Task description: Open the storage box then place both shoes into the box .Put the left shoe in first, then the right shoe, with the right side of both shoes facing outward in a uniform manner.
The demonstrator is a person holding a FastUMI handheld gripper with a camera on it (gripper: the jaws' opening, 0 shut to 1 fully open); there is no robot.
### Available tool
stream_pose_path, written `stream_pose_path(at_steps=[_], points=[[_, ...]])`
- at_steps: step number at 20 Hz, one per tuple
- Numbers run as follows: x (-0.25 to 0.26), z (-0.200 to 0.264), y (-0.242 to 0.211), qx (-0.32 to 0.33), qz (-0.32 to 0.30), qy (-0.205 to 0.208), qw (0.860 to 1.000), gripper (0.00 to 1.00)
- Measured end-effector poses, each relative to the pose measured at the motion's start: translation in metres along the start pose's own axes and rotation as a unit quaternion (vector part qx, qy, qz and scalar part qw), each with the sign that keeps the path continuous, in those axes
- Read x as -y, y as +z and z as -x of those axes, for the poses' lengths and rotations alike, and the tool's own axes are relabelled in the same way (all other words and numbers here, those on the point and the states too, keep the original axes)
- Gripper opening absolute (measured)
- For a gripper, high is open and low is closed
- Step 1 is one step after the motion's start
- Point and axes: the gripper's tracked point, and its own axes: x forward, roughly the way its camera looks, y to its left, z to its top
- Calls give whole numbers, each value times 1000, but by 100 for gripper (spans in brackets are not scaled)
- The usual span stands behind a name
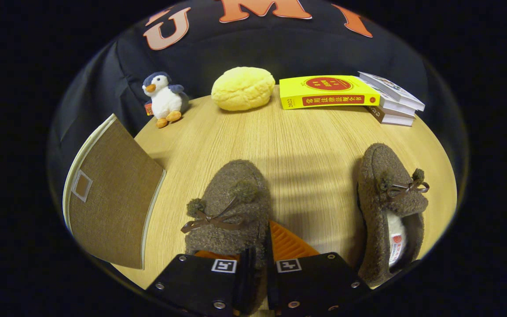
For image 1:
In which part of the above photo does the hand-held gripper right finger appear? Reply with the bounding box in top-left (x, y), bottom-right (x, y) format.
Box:
top-left (266, 220), bottom-right (371, 317)

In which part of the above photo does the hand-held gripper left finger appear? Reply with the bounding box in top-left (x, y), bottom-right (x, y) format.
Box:
top-left (146, 247), bottom-right (257, 317)

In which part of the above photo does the brown fuzzy shoe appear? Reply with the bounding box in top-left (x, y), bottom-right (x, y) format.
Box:
top-left (356, 143), bottom-right (430, 288)
top-left (180, 159), bottom-right (272, 314)

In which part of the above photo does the brown fabric storage box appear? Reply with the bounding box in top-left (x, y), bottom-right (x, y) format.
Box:
top-left (62, 113), bottom-right (167, 270)

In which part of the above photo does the yellow book with red circle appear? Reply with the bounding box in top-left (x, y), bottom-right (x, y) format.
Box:
top-left (279, 75), bottom-right (381, 110)

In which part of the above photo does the yellow bread plush toy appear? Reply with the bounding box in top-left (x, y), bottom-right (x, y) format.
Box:
top-left (211, 66), bottom-right (276, 111)

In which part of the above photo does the penguin plush toy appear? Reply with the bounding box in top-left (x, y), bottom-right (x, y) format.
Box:
top-left (142, 71), bottom-right (189, 129)

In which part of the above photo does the brown spine book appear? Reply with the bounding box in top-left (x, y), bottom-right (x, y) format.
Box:
top-left (366, 106), bottom-right (415, 127)

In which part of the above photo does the white illustrated cover book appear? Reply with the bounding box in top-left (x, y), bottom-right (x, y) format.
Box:
top-left (358, 71), bottom-right (426, 111)

